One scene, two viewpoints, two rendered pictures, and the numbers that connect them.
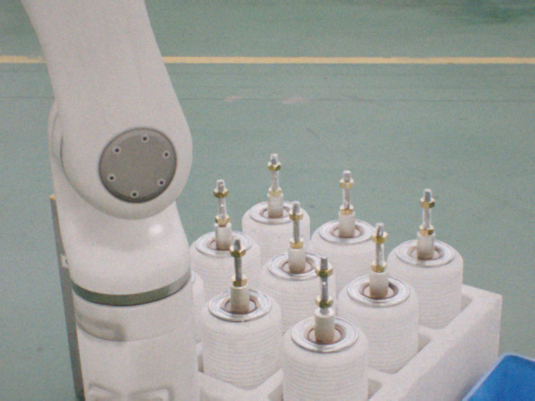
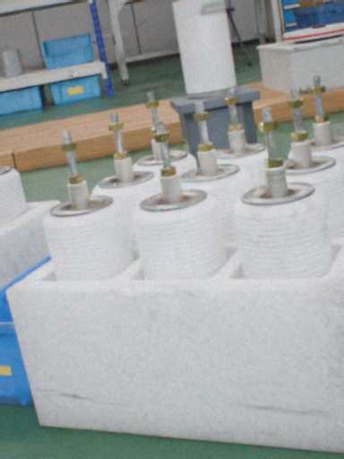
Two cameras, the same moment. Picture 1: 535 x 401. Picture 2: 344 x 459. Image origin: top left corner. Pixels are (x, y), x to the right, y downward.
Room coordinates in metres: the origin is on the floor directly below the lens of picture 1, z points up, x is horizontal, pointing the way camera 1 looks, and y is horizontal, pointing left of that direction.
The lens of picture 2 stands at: (1.95, -0.25, 0.44)
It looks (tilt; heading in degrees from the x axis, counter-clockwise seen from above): 16 degrees down; 169
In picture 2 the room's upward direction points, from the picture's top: 10 degrees counter-clockwise
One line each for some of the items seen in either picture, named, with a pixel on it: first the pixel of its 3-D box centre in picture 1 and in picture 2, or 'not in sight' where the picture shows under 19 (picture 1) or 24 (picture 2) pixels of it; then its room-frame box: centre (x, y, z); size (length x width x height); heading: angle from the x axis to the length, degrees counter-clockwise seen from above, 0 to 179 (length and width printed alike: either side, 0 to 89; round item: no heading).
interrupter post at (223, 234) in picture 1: (223, 235); (302, 155); (1.18, 0.06, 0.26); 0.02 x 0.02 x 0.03
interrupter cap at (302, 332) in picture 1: (324, 334); (162, 159); (0.94, -0.06, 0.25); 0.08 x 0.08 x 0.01
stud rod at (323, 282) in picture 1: (324, 287); (155, 118); (0.94, -0.06, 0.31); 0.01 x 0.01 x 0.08; 51
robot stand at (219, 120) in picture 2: not in sight; (224, 174); (0.68, 0.11, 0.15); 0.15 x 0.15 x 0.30; 82
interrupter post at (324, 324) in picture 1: (324, 325); (160, 150); (0.94, -0.06, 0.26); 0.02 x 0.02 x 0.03
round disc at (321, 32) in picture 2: not in sight; (319, 32); (-0.91, 1.06, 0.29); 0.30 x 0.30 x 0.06
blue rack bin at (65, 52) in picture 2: not in sight; (69, 51); (-3.69, 0.28, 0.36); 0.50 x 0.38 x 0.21; 173
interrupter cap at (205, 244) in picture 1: (224, 244); (303, 166); (1.18, 0.06, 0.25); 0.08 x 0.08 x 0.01
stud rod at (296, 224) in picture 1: (296, 230); (203, 133); (1.11, -0.03, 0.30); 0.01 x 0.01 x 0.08; 55
